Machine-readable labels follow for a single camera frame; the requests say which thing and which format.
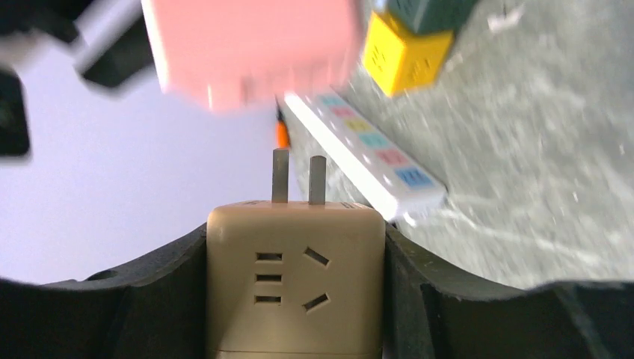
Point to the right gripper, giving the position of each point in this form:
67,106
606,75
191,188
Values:
31,28

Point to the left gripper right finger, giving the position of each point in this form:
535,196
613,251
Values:
433,309

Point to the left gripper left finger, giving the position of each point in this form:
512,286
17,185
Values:
150,307

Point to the pink cube socket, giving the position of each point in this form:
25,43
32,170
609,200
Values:
230,54

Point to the beige cube socket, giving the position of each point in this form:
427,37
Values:
295,279

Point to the white long power strip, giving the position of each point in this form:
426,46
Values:
393,183

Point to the yellow cube socket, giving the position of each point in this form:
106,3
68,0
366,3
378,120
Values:
399,60

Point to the dark green cube socket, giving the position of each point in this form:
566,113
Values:
432,16

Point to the orange handled screwdriver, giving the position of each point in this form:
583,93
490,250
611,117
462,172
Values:
283,139

